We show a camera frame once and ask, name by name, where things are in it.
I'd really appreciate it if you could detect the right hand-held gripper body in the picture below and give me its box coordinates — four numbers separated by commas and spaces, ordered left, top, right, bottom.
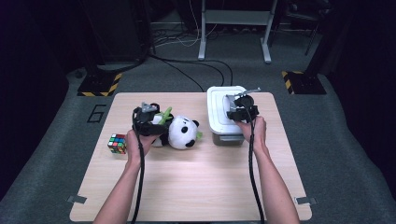
233, 88, 262, 123

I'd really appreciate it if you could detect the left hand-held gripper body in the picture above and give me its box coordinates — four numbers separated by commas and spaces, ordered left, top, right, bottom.
132, 102, 161, 136

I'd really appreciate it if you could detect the white lid with grey handle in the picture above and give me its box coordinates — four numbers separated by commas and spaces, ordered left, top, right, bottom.
206, 85, 250, 136

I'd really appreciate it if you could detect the panda plush toy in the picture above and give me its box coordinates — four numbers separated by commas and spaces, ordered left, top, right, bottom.
151, 106, 204, 151

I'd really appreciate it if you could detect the grey metal container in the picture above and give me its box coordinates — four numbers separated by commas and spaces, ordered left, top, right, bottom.
211, 132, 246, 147

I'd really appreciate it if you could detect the multicoloured puzzle cube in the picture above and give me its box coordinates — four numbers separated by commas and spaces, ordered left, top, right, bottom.
106, 133, 128, 155

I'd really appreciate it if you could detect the person's left hand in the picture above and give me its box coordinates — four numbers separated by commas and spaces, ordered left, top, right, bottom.
125, 130, 161, 161

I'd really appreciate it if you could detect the person's right hand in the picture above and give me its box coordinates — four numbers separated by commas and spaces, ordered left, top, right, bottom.
235, 116, 268, 152

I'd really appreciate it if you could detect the black yellow striped base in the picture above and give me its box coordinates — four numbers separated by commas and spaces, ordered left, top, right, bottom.
77, 72, 123, 97
281, 70, 328, 95

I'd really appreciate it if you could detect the white metal stand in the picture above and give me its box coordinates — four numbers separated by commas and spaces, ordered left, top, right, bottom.
197, 0, 279, 64

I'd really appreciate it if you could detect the black metal stand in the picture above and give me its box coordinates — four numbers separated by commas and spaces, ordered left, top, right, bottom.
281, 0, 332, 76

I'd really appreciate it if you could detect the thin black floor cable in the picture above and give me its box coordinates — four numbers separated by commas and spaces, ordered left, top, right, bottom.
148, 53, 234, 88
158, 57, 205, 93

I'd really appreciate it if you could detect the left hand-held gripper black cable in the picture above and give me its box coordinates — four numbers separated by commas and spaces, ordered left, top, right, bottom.
130, 106, 147, 224

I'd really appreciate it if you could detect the hand-held gripper black cable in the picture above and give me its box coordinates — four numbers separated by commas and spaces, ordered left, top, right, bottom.
244, 105, 265, 224
130, 106, 147, 224

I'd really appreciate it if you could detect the thick black floor cable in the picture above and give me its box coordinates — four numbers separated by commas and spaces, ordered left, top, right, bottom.
96, 31, 155, 74

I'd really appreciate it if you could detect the right hand-held gripper black cable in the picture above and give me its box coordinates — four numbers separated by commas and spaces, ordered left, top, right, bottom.
244, 105, 265, 224

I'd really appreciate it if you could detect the tangle of floor cables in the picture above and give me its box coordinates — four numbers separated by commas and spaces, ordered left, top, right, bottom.
150, 27, 219, 49

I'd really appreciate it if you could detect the grey metal table bracket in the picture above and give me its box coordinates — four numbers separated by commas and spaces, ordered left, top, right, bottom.
293, 196, 318, 205
66, 194, 88, 205

